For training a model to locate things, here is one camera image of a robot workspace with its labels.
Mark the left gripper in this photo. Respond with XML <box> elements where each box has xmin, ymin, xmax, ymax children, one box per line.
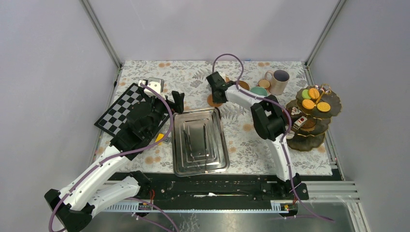
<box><xmin>139</xmin><ymin>87</ymin><xmax>185</xmax><ymax>137</ymax></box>

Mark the light orange wooden coaster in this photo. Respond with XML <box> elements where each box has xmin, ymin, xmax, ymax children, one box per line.
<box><xmin>207</xmin><ymin>94</ymin><xmax>222</xmax><ymax>107</ymax></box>

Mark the brown wooden saucer coaster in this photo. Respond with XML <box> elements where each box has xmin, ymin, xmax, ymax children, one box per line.
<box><xmin>236</xmin><ymin>80</ymin><xmax>250</xmax><ymax>91</ymax></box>

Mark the mint green cup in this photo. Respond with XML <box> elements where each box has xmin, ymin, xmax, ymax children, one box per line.
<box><xmin>250</xmin><ymin>86</ymin><xmax>268</xmax><ymax>97</ymax></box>

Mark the small red cup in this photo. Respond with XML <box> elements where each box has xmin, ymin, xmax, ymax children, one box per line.
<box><xmin>258</xmin><ymin>79</ymin><xmax>271</xmax><ymax>90</ymax></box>

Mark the chocolate cake slice pink topping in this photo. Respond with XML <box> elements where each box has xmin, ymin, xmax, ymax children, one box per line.
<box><xmin>290</xmin><ymin>107</ymin><xmax>303</xmax><ymax>117</ymax></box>

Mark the green macaron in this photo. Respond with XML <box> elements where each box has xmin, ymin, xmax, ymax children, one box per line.
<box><xmin>302</xmin><ymin>89</ymin><xmax>311</xmax><ymax>100</ymax></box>

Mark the chocolate cake slice with cherry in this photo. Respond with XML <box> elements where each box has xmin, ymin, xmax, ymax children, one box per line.
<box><xmin>292</xmin><ymin>116</ymin><xmax>307</xmax><ymax>130</ymax></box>

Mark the orange waffle cookie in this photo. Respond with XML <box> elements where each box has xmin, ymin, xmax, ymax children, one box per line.
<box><xmin>302</xmin><ymin>99</ymin><xmax>315</xmax><ymax>110</ymax></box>

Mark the yellow waffle cookie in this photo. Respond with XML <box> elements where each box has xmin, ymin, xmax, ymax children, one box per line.
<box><xmin>317</xmin><ymin>102</ymin><xmax>331</xmax><ymax>112</ymax></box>

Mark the white chocolate striped donut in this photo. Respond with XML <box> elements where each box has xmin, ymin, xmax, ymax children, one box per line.
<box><xmin>286</xmin><ymin>130</ymin><xmax>295</xmax><ymax>140</ymax></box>

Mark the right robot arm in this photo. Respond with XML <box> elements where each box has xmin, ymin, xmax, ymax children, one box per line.
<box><xmin>206</xmin><ymin>72</ymin><xmax>300</xmax><ymax>199</ymax></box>

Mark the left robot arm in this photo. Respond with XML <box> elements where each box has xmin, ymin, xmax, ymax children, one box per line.
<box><xmin>44</xmin><ymin>91</ymin><xmax>184</xmax><ymax>232</ymax></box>

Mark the yellow block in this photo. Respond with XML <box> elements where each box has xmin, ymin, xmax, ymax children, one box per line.
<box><xmin>155</xmin><ymin>133</ymin><xmax>165</xmax><ymax>142</ymax></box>

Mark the small grey block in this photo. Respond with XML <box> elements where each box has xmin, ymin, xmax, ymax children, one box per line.
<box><xmin>163</xmin><ymin>137</ymin><xmax>171</xmax><ymax>143</ymax></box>

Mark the stainless steel tray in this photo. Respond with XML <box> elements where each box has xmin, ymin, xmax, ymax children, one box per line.
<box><xmin>171</xmin><ymin>107</ymin><xmax>230</xmax><ymax>177</ymax></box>

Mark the black white chessboard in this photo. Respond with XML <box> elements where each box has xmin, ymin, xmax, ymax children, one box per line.
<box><xmin>94</xmin><ymin>83</ymin><xmax>167</xmax><ymax>136</ymax></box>

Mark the three tier black cake stand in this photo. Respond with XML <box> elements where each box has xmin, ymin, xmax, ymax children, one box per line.
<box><xmin>286</xmin><ymin>84</ymin><xmax>342</xmax><ymax>151</ymax></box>

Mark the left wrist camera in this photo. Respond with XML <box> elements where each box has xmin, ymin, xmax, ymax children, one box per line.
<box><xmin>138</xmin><ymin>77</ymin><xmax>164</xmax><ymax>96</ymax></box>

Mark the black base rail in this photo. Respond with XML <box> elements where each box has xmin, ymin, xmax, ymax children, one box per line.
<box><xmin>136</xmin><ymin>173</ymin><xmax>309</xmax><ymax>210</ymax></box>

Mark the aluminium frame post left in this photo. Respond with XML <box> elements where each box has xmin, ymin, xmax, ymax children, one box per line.
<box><xmin>79</xmin><ymin>0</ymin><xmax>122</xmax><ymax>69</ymax></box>

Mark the aluminium frame post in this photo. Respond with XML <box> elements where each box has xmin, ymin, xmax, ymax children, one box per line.
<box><xmin>79</xmin><ymin>0</ymin><xmax>122</xmax><ymax>69</ymax></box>
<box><xmin>305</xmin><ymin>0</ymin><xmax>347</xmax><ymax>67</ymax></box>

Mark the aluminium frame post right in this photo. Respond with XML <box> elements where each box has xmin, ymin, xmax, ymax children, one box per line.
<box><xmin>305</xmin><ymin>0</ymin><xmax>347</xmax><ymax>67</ymax></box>

